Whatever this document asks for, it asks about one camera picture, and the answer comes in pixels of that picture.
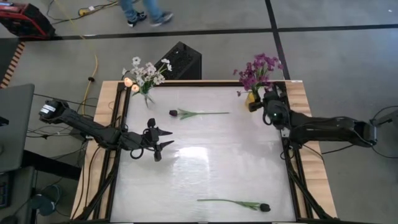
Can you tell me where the person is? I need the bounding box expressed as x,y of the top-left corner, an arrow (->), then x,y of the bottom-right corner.
119,0 -> 174,28

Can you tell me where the red and black tool case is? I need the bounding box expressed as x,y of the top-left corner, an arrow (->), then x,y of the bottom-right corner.
0,1 -> 57,40

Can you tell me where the grey desk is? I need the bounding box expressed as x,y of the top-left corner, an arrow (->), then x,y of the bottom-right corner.
0,83 -> 35,174

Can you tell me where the black stand base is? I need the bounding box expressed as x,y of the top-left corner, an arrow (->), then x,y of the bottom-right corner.
369,105 -> 398,150

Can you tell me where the purple artificial flower bunch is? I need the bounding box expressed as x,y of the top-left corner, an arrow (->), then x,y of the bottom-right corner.
233,60 -> 265,97
248,52 -> 284,91

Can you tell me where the black round stool base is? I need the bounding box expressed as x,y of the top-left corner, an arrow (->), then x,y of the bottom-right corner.
30,185 -> 62,217

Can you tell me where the striped edge floor mat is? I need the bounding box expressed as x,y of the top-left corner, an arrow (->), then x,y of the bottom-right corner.
0,40 -> 25,90

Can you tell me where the orange artificial tulip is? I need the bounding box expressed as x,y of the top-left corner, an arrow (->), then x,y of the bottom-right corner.
131,83 -> 147,97
123,77 -> 147,96

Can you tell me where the dark purple artificial tulip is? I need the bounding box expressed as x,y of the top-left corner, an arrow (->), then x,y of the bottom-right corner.
197,198 -> 271,213
169,108 -> 231,121

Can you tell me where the pink artificial flower bunch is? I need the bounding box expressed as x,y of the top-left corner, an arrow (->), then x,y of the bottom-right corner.
110,85 -> 297,223

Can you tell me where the clear glass vase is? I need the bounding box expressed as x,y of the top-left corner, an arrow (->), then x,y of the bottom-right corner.
142,90 -> 155,108

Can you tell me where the yellow vase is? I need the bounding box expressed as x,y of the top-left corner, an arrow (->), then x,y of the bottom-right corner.
245,91 -> 259,110

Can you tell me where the white artificial flower bunch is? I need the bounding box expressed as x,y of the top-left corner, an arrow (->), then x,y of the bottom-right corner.
133,57 -> 174,94
121,55 -> 156,91

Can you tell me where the yellow power cable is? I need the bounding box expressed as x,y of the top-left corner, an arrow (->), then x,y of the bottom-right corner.
54,0 -> 100,115

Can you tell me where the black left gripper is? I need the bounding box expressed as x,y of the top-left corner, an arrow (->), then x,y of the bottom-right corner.
119,117 -> 175,162

